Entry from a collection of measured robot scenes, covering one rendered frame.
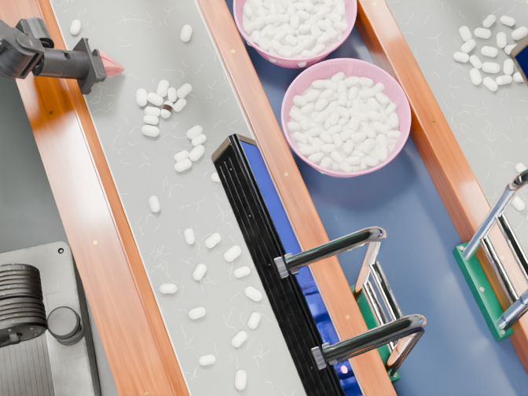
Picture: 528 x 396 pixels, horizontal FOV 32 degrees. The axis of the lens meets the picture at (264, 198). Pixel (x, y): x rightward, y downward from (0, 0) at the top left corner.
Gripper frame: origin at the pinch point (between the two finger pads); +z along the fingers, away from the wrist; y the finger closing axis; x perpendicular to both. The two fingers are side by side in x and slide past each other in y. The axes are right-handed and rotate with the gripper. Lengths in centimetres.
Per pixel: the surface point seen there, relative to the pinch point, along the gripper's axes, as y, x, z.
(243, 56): -6.4, -16.7, 19.1
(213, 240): -42.7, -3.9, 4.7
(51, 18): 17.7, 7.0, -7.3
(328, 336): -75, -35, -9
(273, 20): 1.1, -21.1, 27.9
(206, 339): -60, 3, 0
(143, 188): -26.7, 3.6, -1.4
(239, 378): -70, -1, 1
